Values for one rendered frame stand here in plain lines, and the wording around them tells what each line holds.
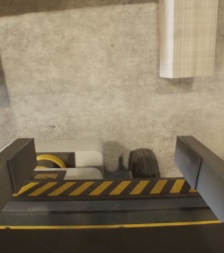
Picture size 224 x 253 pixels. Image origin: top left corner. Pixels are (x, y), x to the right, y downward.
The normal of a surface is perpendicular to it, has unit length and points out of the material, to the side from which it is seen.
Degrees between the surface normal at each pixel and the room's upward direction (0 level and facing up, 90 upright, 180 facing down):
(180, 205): 0
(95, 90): 0
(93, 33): 0
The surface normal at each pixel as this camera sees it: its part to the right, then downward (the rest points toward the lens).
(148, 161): 0.01, -0.73
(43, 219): 0.03, 0.29
